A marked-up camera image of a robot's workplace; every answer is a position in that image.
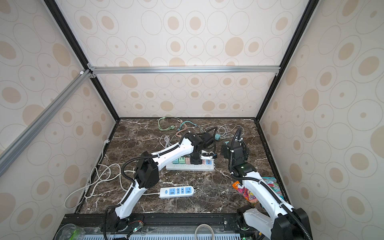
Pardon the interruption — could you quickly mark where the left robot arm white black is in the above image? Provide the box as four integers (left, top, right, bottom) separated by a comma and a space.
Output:
103, 132, 217, 235

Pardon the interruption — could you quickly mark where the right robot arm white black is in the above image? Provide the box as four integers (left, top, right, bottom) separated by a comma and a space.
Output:
221, 141, 313, 240

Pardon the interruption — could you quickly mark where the green Fox's candy bag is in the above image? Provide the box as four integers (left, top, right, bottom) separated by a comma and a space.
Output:
263, 177, 284, 199

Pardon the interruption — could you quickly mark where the long white power strip pastel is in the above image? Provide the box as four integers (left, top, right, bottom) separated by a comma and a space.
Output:
166, 160, 215, 172

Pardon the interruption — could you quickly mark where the clear plastic cup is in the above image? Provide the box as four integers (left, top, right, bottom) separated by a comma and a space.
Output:
54, 224, 86, 240

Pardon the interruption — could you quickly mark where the silver aluminium rail diagonal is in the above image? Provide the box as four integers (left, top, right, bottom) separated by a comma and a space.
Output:
1, 70, 91, 175

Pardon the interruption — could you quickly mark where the orange Fox's candy bag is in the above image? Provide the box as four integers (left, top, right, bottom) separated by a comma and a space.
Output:
232, 181, 259, 204

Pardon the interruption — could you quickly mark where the short white power strip blue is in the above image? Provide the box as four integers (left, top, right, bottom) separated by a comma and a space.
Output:
159, 186, 195, 199

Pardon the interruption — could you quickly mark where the grey looped cable front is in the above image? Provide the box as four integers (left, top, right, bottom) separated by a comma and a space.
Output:
194, 223, 216, 240

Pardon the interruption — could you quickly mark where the teal multi-head cable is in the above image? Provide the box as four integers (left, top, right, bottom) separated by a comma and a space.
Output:
178, 119, 197, 130

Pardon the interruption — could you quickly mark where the silver aluminium rail horizontal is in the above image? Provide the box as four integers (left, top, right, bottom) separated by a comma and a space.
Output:
91, 66, 280, 74

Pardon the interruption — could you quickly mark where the green charging cable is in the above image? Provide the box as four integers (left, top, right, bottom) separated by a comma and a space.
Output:
157, 116, 182, 132

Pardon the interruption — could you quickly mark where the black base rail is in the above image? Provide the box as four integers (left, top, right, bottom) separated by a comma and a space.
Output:
53, 212, 313, 240

